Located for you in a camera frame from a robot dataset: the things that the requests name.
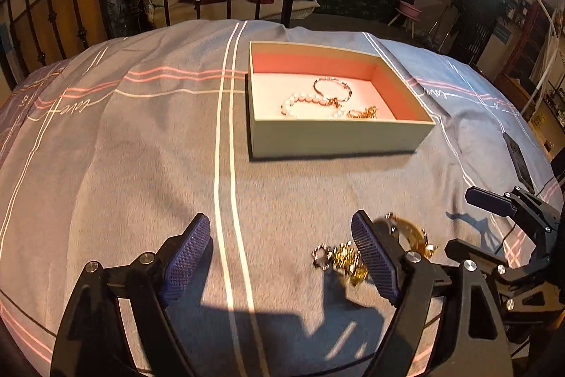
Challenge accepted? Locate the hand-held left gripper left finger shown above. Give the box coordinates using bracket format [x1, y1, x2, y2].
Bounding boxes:
[50, 213, 213, 377]

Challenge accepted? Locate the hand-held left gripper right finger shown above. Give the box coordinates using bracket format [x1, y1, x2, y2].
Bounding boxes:
[350, 210, 515, 377]

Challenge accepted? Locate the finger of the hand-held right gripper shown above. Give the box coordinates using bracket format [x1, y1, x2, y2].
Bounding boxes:
[444, 238, 533, 286]
[465, 185, 565, 235]

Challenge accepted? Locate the gold charm bracelet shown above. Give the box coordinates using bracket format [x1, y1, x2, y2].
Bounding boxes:
[311, 241, 370, 288]

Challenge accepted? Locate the green cardboard box pink inside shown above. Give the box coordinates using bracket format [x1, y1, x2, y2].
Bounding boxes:
[246, 40, 437, 160]

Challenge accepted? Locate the black remote control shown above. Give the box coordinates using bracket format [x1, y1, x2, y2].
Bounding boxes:
[502, 132, 535, 189]

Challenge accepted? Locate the grey striped blanket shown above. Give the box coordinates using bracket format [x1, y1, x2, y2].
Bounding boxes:
[0, 19, 565, 377]

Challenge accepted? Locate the thin gold bangle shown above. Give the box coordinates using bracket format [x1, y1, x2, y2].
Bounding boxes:
[314, 76, 353, 104]

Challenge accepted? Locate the pink stool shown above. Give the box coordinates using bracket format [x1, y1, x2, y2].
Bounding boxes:
[387, 0, 422, 37]

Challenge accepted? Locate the thin black cable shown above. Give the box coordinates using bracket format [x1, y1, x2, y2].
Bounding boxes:
[494, 176, 558, 256]

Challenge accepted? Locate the white pearl bracelet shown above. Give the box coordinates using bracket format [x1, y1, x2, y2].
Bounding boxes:
[281, 93, 343, 121]

